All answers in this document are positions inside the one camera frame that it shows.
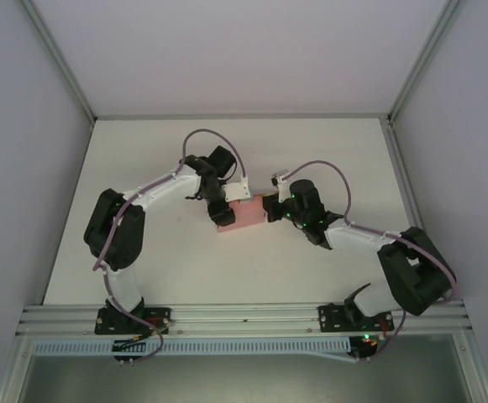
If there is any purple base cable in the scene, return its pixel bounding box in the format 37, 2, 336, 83
367, 310, 407, 362
100, 310, 165, 363

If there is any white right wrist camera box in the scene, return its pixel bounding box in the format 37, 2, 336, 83
270, 169, 292, 205

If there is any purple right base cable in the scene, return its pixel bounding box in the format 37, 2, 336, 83
367, 310, 407, 362

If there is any pink paper box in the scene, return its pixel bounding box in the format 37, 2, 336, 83
217, 193, 269, 233

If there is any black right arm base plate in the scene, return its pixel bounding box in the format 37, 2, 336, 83
317, 302, 396, 335

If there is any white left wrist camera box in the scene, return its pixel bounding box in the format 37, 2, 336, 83
223, 175, 254, 203

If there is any slotted grey cable duct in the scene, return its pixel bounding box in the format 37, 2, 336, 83
31, 338, 352, 358

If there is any aluminium side rail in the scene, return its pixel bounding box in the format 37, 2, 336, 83
386, 119, 425, 230

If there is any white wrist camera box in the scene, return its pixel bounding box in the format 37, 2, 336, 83
223, 175, 254, 203
270, 169, 292, 205

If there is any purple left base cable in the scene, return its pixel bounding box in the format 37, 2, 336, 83
100, 310, 165, 363

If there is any aluminium frame post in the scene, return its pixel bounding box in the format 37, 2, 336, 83
23, 0, 97, 123
388, 0, 463, 123

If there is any grey metal sheet panel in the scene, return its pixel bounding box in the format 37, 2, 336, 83
16, 333, 488, 403

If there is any aluminium mounting rail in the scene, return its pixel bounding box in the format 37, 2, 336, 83
16, 304, 474, 338

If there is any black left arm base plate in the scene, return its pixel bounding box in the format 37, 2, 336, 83
95, 306, 173, 336

